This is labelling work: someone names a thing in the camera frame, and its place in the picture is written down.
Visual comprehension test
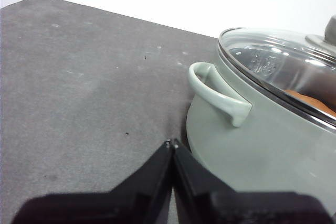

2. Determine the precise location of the pale green electric steamer pot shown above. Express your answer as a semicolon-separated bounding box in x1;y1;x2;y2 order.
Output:
185;37;336;218

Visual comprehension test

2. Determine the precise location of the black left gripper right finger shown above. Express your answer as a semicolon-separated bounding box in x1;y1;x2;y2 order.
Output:
172;137;334;224

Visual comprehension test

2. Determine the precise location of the brown potato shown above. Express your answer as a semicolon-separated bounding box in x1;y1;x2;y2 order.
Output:
285;89;336;118

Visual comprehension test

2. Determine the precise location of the glass lid with green knob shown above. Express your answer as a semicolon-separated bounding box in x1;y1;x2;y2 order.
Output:
218;14;336;133

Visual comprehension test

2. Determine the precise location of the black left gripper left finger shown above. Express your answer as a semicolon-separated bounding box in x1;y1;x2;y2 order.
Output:
12;139;176;224

